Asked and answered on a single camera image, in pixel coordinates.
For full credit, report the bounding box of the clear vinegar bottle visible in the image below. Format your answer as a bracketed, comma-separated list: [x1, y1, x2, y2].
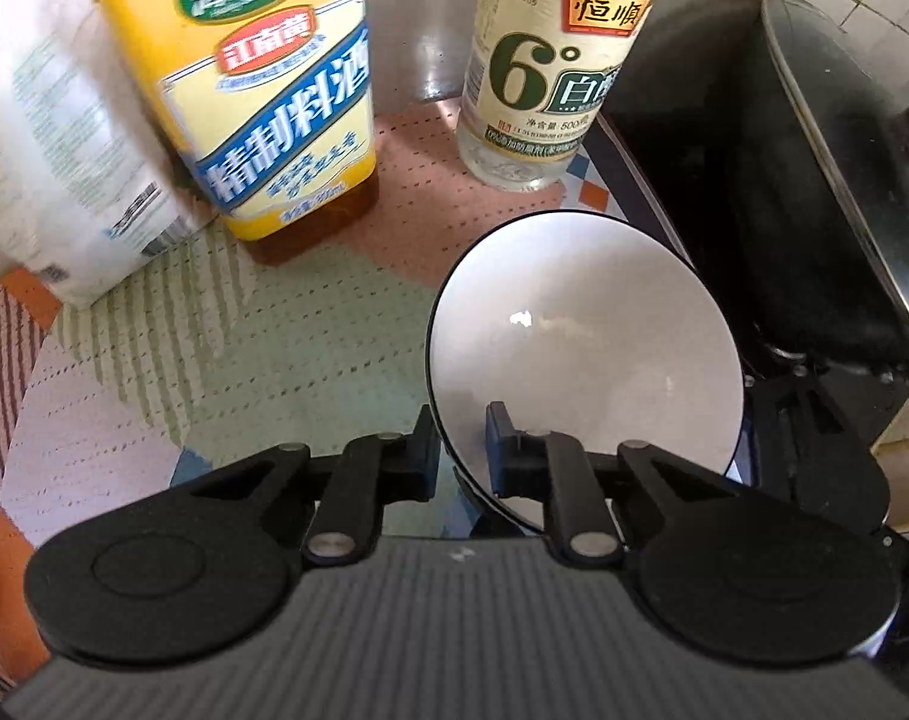
[458, 0, 684, 193]

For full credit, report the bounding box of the white bowl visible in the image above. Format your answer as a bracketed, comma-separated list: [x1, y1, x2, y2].
[424, 210, 748, 533]

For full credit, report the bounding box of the patterned tablecloth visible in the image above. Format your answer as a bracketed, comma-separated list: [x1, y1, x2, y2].
[0, 106, 695, 691]

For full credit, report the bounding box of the black wok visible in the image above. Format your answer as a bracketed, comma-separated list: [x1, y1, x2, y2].
[602, 0, 909, 391]

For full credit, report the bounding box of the yellow cooking wine bottle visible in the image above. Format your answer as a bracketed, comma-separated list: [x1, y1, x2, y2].
[95, 0, 384, 242]

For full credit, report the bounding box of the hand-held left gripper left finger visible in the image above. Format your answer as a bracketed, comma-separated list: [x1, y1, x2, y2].
[178, 403, 442, 565]

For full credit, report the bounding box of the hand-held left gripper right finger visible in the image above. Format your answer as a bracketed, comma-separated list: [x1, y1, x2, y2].
[484, 401, 734, 565]

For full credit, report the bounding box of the white plastic bag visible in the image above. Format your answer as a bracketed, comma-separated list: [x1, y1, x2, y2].
[0, 0, 223, 310]

